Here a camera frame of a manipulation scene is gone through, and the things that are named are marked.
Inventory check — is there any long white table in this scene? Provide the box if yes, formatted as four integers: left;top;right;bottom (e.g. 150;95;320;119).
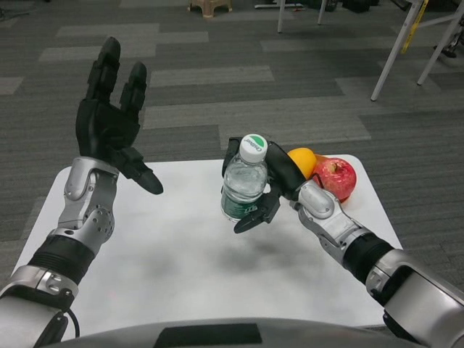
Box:
277;0;464;102

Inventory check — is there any silver robot chest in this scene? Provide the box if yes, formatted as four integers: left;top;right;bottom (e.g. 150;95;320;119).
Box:
63;318;396;348

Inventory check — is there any silver black humanoid robot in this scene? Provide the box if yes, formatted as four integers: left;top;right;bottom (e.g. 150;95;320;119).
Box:
433;21;464;59

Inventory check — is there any red apple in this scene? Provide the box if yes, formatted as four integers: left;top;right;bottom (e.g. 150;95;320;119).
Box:
312;157;357;203

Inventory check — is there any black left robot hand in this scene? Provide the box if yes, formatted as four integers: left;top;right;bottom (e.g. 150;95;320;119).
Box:
75;36;164;196

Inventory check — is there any small white desk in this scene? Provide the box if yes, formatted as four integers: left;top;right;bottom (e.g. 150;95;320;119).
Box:
253;0;302;11

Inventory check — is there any clear water bottle green label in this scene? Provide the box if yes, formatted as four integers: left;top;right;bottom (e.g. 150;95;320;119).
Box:
220;133;270;223

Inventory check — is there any beige plastic stool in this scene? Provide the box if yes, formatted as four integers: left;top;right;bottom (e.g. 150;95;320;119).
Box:
187;0;233;19

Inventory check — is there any yellow lemon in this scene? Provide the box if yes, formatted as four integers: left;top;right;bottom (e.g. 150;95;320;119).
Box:
286;147;318;181

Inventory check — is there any yellow tape measure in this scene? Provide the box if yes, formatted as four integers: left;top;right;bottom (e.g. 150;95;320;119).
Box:
400;0;421;55

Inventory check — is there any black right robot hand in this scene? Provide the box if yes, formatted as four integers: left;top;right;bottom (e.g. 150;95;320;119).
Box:
220;136;306;235

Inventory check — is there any black box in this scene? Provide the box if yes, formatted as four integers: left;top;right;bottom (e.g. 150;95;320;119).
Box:
342;0;370;12

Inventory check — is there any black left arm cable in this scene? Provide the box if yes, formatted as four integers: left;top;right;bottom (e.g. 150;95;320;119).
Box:
46;307;80;348

